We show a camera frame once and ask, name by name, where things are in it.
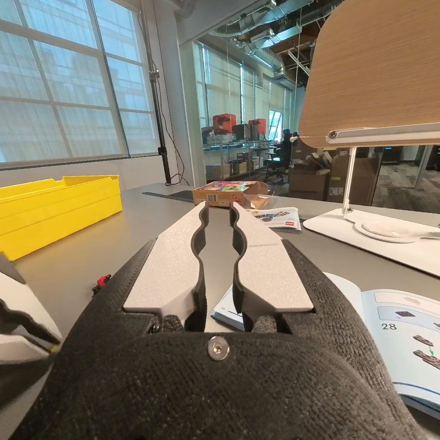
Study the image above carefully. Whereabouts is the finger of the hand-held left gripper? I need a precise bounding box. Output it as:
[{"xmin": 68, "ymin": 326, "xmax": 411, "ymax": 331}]
[
  {"xmin": 0, "ymin": 320, "xmax": 57, "ymax": 366},
  {"xmin": 0, "ymin": 272, "xmax": 63, "ymax": 348}
]

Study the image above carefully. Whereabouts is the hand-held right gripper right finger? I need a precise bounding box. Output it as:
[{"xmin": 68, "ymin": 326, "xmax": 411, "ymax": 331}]
[{"xmin": 229, "ymin": 202, "xmax": 315, "ymax": 333}]

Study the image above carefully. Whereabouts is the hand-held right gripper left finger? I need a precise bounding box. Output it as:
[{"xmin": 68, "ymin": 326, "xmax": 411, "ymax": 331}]
[{"xmin": 122, "ymin": 201, "xmax": 210, "ymax": 332}]

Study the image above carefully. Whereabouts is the yellow plastic bin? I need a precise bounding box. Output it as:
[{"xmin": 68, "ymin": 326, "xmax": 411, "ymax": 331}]
[{"xmin": 0, "ymin": 174, "xmax": 124, "ymax": 262}]

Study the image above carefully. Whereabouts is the small red black lego piece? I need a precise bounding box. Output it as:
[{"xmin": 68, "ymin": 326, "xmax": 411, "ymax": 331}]
[{"xmin": 92, "ymin": 274, "xmax": 113, "ymax": 294}]

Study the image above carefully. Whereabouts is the orange cardboard lego box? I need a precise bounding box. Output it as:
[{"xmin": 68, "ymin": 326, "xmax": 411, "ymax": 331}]
[{"xmin": 191, "ymin": 181, "xmax": 276, "ymax": 210}]

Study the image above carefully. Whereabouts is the closed instruction booklet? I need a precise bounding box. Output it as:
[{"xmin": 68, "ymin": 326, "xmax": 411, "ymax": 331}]
[{"xmin": 245, "ymin": 206, "xmax": 303, "ymax": 234}]

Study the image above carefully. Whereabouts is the stack of cardboard boxes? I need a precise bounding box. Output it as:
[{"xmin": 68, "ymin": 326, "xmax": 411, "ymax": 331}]
[{"xmin": 288, "ymin": 140, "xmax": 383, "ymax": 204}]

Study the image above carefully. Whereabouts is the metal shelf rack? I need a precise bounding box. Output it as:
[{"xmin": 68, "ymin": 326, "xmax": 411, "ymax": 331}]
[{"xmin": 202, "ymin": 130, "xmax": 276, "ymax": 183}]

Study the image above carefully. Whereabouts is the open instruction booklet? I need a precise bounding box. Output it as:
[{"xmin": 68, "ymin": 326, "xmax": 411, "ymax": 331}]
[{"xmin": 211, "ymin": 271, "xmax": 440, "ymax": 412}]

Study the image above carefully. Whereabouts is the black stand pole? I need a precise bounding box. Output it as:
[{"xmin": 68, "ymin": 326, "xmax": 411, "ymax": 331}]
[{"xmin": 137, "ymin": 0, "xmax": 173, "ymax": 185}]

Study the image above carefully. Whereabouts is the large grid window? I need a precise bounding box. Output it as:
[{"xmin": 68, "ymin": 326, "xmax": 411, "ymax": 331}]
[{"xmin": 0, "ymin": 0, "xmax": 162, "ymax": 166}]

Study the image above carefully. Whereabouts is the wooden board on white stand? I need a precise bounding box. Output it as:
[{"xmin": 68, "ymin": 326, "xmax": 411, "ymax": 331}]
[{"xmin": 298, "ymin": 0, "xmax": 440, "ymax": 278}]

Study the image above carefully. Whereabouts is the dark flat base plate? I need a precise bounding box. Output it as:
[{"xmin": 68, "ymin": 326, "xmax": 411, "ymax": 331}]
[{"xmin": 142, "ymin": 190, "xmax": 195, "ymax": 203}]

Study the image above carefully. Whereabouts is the black cable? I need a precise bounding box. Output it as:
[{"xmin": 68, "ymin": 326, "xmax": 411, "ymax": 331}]
[{"xmin": 161, "ymin": 102, "xmax": 194, "ymax": 186}]

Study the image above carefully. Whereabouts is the silver ventilation duct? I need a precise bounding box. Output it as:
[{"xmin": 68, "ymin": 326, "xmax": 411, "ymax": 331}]
[{"xmin": 209, "ymin": 13, "xmax": 311, "ymax": 77}]

